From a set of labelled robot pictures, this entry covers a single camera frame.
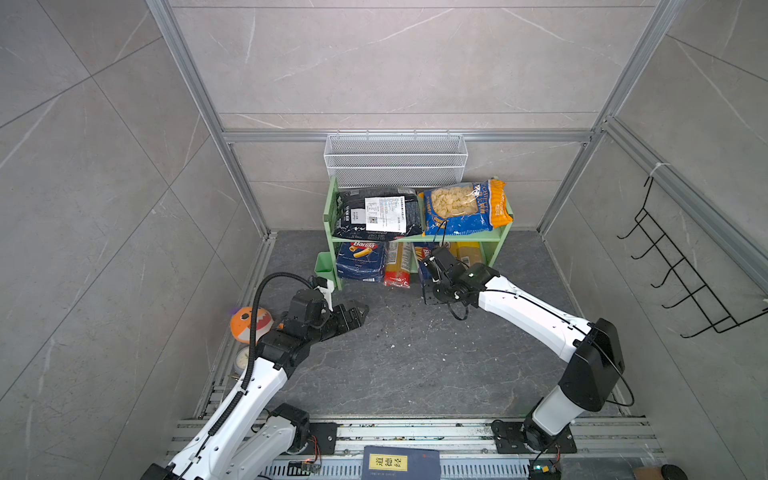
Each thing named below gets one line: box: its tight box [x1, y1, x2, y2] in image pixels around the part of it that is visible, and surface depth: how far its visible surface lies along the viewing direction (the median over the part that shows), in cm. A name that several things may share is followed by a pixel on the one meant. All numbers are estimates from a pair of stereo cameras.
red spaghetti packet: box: [384, 241, 414, 288], surface depth 92 cm
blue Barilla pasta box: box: [336, 241, 386, 283], surface depth 90 cm
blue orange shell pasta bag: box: [423, 178, 514, 236], surface depth 82 cm
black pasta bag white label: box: [332, 188, 423, 241], surface depth 81 cm
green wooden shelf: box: [315, 176, 515, 291], surface depth 82 cm
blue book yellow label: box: [361, 445, 441, 480], surface depth 70 cm
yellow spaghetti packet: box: [455, 241, 483, 267], surface depth 97 cm
